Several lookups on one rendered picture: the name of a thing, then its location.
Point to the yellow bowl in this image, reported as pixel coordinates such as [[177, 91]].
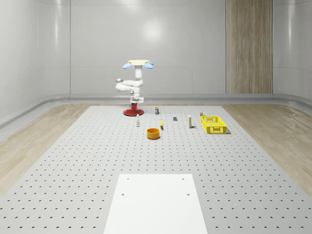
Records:
[[153, 134]]

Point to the red mug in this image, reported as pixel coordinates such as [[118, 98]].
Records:
[[134, 106]]

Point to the white and yellow box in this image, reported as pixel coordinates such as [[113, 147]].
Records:
[[189, 122]]

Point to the banana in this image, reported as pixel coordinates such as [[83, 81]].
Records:
[[161, 124]]

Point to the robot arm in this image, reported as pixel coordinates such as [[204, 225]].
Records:
[[129, 84]]

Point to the white board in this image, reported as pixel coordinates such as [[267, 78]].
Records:
[[156, 207]]

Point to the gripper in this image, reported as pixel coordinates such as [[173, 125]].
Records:
[[137, 99]]

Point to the yellow basket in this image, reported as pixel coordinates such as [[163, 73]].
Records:
[[214, 129]]

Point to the small white bottle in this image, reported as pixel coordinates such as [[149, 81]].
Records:
[[138, 121]]

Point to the red plate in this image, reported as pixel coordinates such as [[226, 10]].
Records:
[[133, 112]]

